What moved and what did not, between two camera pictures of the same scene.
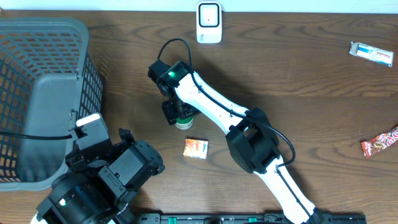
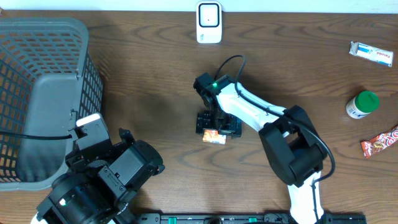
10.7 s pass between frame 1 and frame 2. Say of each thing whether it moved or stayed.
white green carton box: stayed
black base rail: stayed
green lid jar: moved
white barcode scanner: stayed
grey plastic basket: stayed
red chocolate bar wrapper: stayed
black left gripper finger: stayed
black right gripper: moved
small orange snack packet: moved
